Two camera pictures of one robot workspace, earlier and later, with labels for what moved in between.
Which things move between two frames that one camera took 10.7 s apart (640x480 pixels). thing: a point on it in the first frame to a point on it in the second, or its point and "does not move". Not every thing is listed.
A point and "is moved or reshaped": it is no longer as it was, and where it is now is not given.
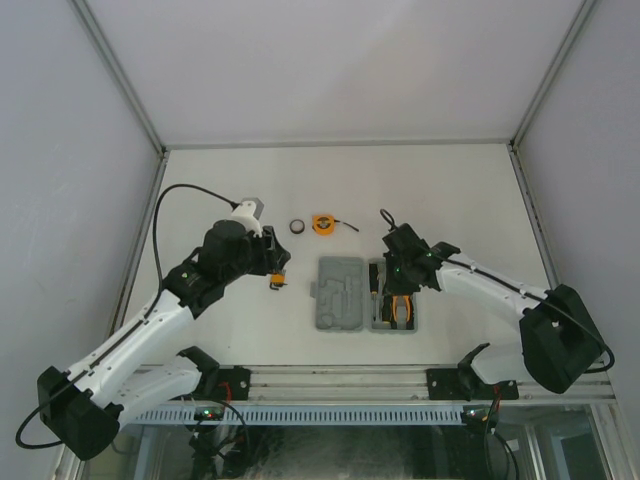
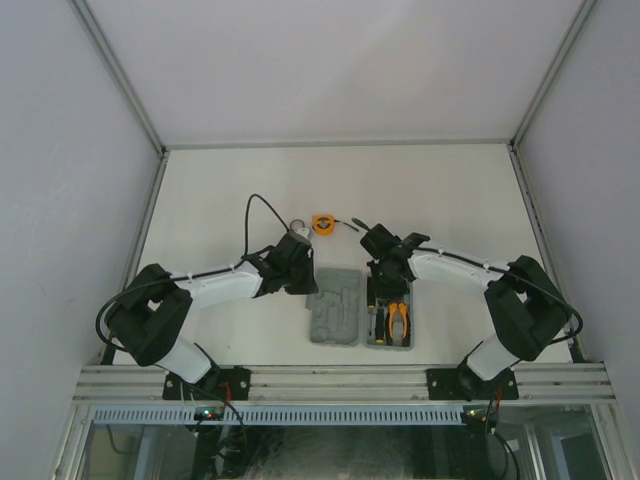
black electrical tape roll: x=294 y=231 does not move
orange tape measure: x=325 y=225 does not move
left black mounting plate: x=233 y=384 does not move
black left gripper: x=267 y=245 to x=309 y=286
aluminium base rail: x=348 y=384 does not move
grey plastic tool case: x=339 y=291 is moved or reshaped
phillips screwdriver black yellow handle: x=386 y=296 to x=371 y=297
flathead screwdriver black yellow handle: x=374 y=281 is moved or reshaped
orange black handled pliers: x=410 y=323 is moved or reshaped
